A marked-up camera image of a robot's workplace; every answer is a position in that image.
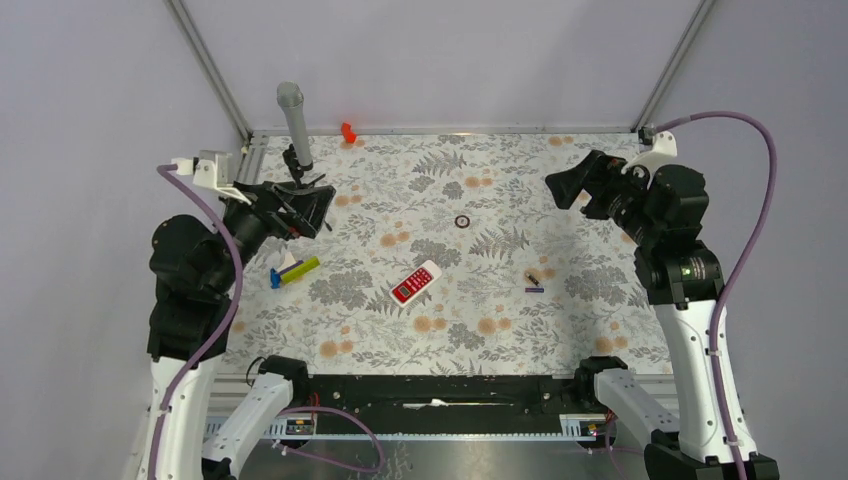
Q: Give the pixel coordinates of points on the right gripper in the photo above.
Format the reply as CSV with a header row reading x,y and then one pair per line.
x,y
599,171

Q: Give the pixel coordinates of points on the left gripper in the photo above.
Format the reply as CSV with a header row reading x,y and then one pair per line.
x,y
306,210

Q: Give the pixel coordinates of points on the white red remote control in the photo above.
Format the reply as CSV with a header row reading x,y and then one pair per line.
x,y
415,284

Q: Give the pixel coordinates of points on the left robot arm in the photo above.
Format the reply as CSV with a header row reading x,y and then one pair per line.
x,y
199,279

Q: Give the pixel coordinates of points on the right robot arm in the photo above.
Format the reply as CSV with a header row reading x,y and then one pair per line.
x,y
661,211

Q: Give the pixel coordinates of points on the black microphone stand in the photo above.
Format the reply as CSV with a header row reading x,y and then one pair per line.
x,y
297,171

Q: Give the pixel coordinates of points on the blue green yellow tool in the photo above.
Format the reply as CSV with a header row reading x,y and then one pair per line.
x,y
291,272

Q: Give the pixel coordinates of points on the red plastic block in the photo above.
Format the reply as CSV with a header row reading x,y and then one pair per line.
x,y
349,135

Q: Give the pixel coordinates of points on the grey microphone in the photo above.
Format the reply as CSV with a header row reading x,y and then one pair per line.
x,y
290,99

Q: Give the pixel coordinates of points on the floral table mat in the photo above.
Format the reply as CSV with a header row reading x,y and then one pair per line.
x,y
478,207

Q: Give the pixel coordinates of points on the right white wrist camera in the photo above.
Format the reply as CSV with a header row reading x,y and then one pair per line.
x,y
662,150

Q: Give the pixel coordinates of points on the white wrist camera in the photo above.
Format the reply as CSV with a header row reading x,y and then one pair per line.
x,y
662,150
210,170

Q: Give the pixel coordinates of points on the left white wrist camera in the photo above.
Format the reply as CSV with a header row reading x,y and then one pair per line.
x,y
210,170

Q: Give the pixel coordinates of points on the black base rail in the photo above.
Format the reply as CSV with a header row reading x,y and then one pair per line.
x,y
455,405

